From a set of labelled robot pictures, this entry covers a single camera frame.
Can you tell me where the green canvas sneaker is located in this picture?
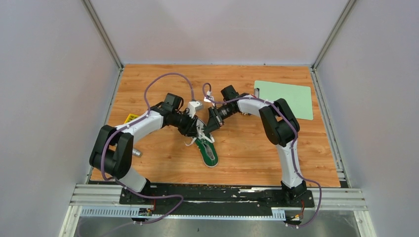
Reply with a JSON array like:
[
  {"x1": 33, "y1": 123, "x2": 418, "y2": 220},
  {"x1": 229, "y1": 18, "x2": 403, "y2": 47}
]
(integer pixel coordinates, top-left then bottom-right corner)
[{"x1": 191, "y1": 118, "x2": 219, "y2": 168}]

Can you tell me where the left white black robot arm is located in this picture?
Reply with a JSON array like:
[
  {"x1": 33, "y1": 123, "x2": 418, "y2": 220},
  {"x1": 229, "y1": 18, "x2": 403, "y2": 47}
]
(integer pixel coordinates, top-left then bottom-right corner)
[{"x1": 89, "y1": 93, "x2": 203, "y2": 204}]

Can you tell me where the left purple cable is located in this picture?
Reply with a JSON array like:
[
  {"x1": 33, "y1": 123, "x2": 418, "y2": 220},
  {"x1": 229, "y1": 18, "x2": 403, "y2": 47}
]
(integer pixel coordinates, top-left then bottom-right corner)
[{"x1": 78, "y1": 72, "x2": 196, "y2": 237}]

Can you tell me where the silver microphone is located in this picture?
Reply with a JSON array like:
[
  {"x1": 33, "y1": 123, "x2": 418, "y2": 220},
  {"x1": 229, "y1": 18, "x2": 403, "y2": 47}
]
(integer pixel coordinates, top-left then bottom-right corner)
[{"x1": 132, "y1": 148, "x2": 142, "y2": 157}]

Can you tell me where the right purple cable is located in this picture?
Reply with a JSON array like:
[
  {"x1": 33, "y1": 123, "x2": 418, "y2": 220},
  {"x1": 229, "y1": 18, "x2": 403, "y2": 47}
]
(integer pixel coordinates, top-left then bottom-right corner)
[{"x1": 202, "y1": 82, "x2": 322, "y2": 229}]

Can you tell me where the light green clipboard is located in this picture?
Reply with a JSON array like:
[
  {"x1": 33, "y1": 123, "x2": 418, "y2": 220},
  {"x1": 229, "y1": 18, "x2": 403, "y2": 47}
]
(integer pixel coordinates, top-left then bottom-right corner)
[{"x1": 253, "y1": 80, "x2": 314, "y2": 121}]

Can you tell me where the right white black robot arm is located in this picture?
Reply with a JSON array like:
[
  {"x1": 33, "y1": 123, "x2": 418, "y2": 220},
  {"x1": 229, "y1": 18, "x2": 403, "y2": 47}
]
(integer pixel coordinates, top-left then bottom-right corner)
[{"x1": 203, "y1": 85, "x2": 307, "y2": 206}]

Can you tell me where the purple cable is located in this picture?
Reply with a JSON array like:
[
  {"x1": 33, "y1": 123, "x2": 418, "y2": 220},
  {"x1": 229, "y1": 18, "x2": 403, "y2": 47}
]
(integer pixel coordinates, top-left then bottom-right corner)
[
  {"x1": 202, "y1": 82, "x2": 322, "y2": 229},
  {"x1": 78, "y1": 72, "x2": 196, "y2": 237}
]

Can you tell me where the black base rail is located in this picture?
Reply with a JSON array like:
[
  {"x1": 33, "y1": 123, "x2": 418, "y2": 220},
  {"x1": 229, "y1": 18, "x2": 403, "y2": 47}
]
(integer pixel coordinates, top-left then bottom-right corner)
[{"x1": 70, "y1": 181, "x2": 369, "y2": 221}]

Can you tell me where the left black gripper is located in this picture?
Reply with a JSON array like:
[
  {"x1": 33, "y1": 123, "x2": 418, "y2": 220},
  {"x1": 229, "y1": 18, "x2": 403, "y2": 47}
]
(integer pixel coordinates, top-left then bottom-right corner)
[{"x1": 171, "y1": 110, "x2": 199, "y2": 138}]

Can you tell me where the blue yellow toy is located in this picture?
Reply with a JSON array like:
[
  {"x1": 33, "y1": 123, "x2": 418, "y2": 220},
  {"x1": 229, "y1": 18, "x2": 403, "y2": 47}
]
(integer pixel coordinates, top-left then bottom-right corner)
[{"x1": 124, "y1": 114, "x2": 139, "y2": 123}]

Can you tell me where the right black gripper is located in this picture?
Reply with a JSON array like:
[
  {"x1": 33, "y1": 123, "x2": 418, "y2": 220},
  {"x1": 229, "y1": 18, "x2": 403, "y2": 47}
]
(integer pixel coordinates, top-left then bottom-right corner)
[{"x1": 205, "y1": 105, "x2": 237, "y2": 135}]

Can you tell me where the white shoelace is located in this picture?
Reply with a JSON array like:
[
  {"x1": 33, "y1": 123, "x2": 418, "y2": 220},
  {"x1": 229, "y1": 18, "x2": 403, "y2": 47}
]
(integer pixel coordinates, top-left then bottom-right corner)
[{"x1": 184, "y1": 121, "x2": 215, "y2": 147}]

